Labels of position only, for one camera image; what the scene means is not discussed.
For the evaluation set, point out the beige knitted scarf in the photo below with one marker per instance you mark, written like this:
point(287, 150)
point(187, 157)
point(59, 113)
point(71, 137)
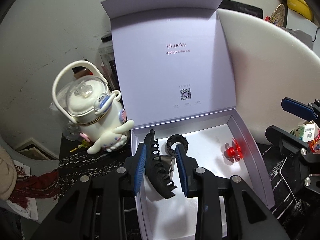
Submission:
point(7, 172)

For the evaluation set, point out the grey chair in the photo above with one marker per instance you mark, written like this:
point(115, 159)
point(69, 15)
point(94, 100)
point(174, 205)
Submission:
point(27, 215)

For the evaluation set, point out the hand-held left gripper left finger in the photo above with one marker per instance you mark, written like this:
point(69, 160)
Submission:
point(140, 172)

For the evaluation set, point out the red plaid scarf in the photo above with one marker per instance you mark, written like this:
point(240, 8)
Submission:
point(32, 185)

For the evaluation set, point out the black curved banana clip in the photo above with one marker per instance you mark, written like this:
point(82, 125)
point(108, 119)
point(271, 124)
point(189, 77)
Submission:
point(160, 177)

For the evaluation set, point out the black hair band roll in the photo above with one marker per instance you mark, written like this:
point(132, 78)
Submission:
point(172, 140)

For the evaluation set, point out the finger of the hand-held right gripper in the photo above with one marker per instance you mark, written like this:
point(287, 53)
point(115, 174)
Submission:
point(297, 107)
point(287, 140)

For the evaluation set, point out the clear jar black lid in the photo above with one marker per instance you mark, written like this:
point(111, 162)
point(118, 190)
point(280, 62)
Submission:
point(107, 60)

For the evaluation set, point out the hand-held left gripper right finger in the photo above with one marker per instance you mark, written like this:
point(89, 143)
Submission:
point(182, 172)

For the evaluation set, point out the wooden frame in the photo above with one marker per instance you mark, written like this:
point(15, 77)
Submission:
point(35, 150)

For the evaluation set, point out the clear plastic bag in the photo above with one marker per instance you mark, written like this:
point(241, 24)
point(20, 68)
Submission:
point(71, 131)

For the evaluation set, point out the green white carton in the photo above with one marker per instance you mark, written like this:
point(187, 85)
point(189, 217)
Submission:
point(308, 132)

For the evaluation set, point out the smartphone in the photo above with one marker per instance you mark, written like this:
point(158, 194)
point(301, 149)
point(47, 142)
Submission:
point(297, 188)

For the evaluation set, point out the red hair clip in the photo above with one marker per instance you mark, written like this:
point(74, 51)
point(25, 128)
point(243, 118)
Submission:
point(232, 152)

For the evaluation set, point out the woven brown fan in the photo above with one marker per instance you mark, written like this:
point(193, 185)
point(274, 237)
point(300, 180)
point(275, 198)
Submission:
point(278, 15)

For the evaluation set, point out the white foam sheet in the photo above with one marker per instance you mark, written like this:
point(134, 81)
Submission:
point(275, 67)

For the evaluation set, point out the yellow lollipop stick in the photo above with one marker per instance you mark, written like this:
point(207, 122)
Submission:
point(83, 144)

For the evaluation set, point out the brown lid jar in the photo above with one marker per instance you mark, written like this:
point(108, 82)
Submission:
point(82, 72)

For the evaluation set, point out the white cartoon dog kettle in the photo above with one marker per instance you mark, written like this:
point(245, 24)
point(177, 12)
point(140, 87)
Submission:
point(100, 115)

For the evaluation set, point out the yellow plush object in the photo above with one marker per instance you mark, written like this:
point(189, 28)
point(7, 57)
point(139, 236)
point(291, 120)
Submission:
point(297, 2)

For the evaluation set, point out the black board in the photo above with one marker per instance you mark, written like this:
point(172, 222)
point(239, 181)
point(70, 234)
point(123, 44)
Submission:
point(245, 6)

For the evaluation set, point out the red packet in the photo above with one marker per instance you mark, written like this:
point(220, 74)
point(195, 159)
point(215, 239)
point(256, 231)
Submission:
point(316, 145)

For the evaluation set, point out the white gift box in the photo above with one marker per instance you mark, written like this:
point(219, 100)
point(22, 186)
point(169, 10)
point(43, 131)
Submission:
point(200, 67)

